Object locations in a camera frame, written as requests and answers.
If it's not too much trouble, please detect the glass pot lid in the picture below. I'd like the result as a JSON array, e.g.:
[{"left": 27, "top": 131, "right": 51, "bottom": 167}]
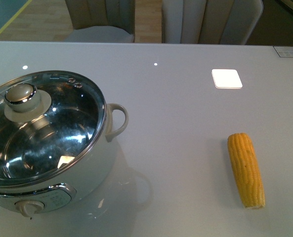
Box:
[{"left": 0, "top": 71, "right": 106, "bottom": 187}]

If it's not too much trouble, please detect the table corner label sticker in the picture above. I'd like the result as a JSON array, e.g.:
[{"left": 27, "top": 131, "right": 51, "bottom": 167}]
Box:
[{"left": 273, "top": 46, "right": 293, "bottom": 58}]

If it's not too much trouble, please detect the yellow corn cob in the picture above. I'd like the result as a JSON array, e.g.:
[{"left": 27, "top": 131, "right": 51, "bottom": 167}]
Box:
[{"left": 227, "top": 133, "right": 265, "bottom": 209}]

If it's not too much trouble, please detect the white electric cooking pot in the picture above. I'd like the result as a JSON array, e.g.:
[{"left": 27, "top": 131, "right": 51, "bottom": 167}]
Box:
[{"left": 0, "top": 83, "right": 128, "bottom": 217}]

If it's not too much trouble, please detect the beige upholstered chair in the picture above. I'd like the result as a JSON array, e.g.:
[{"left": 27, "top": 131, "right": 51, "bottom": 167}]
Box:
[
  {"left": 162, "top": 0, "right": 263, "bottom": 45},
  {"left": 65, "top": 0, "right": 135, "bottom": 43}
]

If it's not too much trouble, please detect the left beige upholstered chair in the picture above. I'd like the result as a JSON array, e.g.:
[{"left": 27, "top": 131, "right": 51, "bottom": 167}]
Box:
[{"left": 65, "top": 0, "right": 135, "bottom": 43}]

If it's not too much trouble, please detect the right beige upholstered chair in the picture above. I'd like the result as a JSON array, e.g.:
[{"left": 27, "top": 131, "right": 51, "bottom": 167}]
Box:
[{"left": 162, "top": 0, "right": 263, "bottom": 45}]

